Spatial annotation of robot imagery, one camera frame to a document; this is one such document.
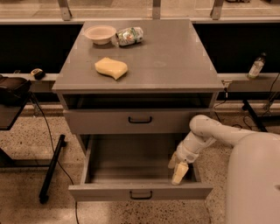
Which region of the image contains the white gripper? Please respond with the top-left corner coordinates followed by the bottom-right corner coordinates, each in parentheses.
top-left (168, 140), bottom-right (203, 186)

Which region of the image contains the grey drawer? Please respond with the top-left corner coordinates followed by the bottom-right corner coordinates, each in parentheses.
top-left (69, 134), bottom-right (213, 201)
top-left (64, 108), bottom-right (212, 135)

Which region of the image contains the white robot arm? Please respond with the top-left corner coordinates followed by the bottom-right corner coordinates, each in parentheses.
top-left (168, 115), bottom-right (280, 224)

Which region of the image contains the grey drawer cabinet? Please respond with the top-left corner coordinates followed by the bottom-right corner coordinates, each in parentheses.
top-left (52, 19), bottom-right (222, 150)

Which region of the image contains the grey top drawer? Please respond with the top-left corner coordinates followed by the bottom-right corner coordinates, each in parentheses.
top-left (64, 108), bottom-right (212, 135)

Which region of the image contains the black stand leg right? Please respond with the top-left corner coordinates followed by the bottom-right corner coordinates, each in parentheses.
top-left (242, 100), bottom-right (267, 132)

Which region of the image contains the yellow sponge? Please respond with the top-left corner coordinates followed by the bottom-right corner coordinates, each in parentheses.
top-left (94, 57), bottom-right (128, 80)

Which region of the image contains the clear plastic bottle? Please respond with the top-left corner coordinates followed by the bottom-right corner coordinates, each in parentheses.
top-left (248, 52), bottom-right (266, 79)

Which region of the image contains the crumpled snack bag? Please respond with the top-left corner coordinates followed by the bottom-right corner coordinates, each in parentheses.
top-left (115, 27), bottom-right (144, 46)

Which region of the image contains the white bowl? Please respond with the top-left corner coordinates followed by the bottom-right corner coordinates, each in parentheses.
top-left (84, 25), bottom-right (116, 46)

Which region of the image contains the small tape measure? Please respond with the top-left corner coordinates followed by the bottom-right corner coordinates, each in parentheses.
top-left (31, 68), bottom-right (46, 80)

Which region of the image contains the black side table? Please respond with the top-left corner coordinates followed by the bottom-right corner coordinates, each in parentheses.
top-left (0, 92), bottom-right (67, 204)

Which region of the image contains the black bag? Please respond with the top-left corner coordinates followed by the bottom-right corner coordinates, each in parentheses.
top-left (0, 75), bottom-right (32, 106)

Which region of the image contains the black cable right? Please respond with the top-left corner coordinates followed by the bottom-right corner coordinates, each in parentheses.
top-left (213, 87), bottom-right (255, 130)

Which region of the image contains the black floor cable left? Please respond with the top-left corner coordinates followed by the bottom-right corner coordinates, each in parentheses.
top-left (29, 92), bottom-right (81, 224)

